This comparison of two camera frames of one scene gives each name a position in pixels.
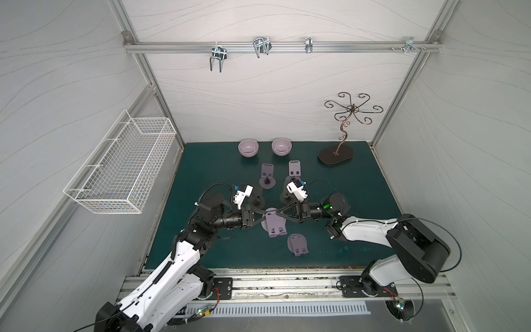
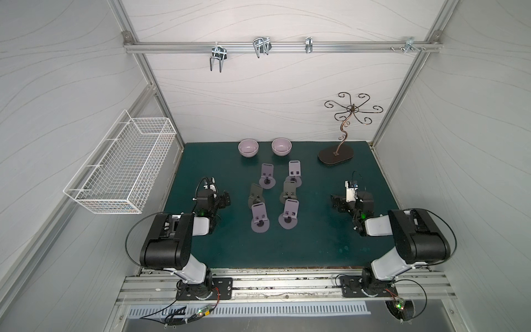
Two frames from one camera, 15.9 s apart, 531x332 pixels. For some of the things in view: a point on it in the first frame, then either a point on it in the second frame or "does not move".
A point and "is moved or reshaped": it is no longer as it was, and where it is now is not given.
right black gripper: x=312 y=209 → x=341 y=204
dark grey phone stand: x=287 y=198 does not move
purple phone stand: x=274 y=223 is moved or reshaped
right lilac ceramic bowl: x=281 y=146 does not move
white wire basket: x=127 y=169 does not move
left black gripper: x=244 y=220 → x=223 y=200
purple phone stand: x=297 y=244 is moved or reshaped
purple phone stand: x=294 y=171 does not move
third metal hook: x=309 y=44 does not move
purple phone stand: x=267 y=180 does not move
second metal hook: x=262 y=45 does not move
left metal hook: x=218 y=52 does not move
